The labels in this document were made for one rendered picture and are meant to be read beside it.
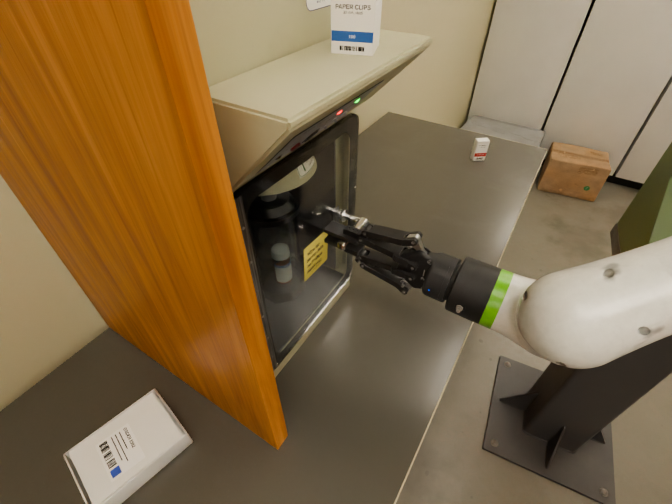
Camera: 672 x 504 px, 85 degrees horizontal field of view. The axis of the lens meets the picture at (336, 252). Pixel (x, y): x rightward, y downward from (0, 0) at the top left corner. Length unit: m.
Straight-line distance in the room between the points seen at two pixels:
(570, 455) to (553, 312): 1.53
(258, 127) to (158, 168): 0.09
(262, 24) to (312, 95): 0.12
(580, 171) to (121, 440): 3.13
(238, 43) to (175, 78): 0.17
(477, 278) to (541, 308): 0.15
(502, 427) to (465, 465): 0.24
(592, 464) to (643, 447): 0.26
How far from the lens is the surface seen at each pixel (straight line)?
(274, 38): 0.47
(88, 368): 0.95
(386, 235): 0.60
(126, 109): 0.32
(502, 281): 0.58
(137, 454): 0.76
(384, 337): 0.84
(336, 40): 0.49
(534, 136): 3.42
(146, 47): 0.27
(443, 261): 0.59
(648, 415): 2.25
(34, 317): 0.94
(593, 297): 0.45
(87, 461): 0.80
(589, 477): 1.95
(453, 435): 1.81
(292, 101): 0.35
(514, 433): 1.89
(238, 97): 0.37
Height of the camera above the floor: 1.63
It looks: 43 degrees down
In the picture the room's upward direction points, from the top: straight up
